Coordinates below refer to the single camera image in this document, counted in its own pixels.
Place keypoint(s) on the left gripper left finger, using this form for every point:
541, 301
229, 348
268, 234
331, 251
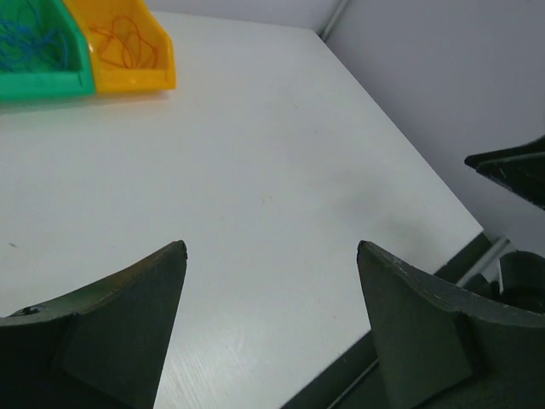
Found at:
101, 346

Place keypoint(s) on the right aluminium frame post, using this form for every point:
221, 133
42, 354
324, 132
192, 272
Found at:
332, 19

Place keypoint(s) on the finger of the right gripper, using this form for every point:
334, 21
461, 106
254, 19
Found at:
518, 169

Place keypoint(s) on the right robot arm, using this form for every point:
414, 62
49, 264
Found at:
519, 280

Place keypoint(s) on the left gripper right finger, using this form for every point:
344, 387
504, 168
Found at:
499, 348

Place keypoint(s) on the orange bin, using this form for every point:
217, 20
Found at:
128, 49

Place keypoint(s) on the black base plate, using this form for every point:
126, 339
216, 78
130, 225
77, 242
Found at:
354, 380

